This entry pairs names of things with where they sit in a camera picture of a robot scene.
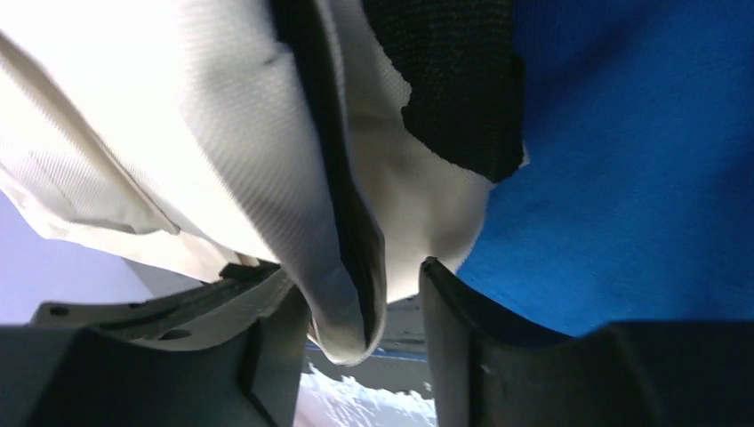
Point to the blue cloth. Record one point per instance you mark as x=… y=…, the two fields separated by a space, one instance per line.
x=637 y=202

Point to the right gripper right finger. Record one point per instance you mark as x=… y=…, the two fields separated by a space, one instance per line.
x=491 y=367

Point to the beige canvas backpack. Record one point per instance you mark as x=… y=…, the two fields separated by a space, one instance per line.
x=347 y=141

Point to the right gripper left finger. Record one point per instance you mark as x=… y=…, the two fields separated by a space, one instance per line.
x=226 y=354

